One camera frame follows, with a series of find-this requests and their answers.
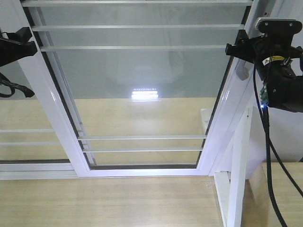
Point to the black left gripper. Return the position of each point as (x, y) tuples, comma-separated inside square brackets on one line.
[(16, 46)]

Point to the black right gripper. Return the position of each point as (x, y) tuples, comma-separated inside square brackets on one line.
[(272, 55)]

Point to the grey metal door handle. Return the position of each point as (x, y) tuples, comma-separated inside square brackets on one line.
[(243, 69)]

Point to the white framed sliding glass door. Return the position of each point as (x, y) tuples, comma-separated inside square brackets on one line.
[(231, 102)]

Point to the light wooden block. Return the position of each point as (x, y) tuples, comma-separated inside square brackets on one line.
[(289, 201)]

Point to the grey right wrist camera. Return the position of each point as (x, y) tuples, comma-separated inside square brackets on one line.
[(278, 26)]

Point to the white fixed door frame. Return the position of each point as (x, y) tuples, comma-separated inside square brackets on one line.
[(56, 170)]

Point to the white wooden support bracket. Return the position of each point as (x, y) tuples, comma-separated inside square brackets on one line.
[(230, 169)]

